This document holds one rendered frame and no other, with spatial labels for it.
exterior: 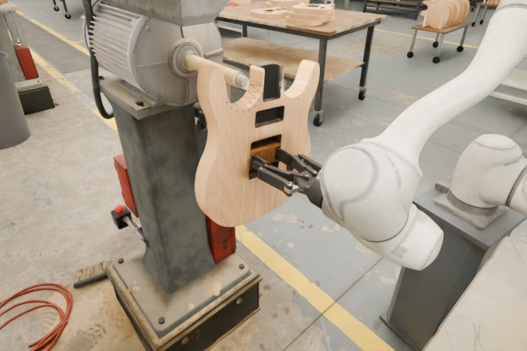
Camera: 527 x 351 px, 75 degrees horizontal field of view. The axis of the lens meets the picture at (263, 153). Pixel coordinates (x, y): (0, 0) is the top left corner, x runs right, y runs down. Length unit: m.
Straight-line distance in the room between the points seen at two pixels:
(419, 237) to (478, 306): 0.22
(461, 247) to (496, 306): 0.58
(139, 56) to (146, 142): 0.33
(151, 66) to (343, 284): 1.47
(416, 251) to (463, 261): 0.78
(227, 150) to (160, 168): 0.47
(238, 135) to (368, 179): 0.38
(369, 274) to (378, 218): 1.53
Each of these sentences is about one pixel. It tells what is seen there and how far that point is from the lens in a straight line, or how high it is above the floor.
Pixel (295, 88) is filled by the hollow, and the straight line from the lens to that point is 0.87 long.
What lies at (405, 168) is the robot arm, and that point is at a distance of 0.51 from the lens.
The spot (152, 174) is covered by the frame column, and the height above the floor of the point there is 0.86.
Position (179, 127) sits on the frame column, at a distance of 1.15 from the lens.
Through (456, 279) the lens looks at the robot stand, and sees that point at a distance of 1.45.
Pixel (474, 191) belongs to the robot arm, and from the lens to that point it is 1.30.
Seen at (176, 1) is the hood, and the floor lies 1.42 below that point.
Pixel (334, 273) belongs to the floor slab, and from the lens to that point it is 1.98.
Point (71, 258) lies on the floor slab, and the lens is 2.27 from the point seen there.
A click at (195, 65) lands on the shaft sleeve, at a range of 0.84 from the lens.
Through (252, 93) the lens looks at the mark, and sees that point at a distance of 0.77.
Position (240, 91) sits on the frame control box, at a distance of 1.08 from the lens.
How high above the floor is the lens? 1.49
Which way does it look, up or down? 31 degrees down
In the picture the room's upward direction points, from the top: straight up
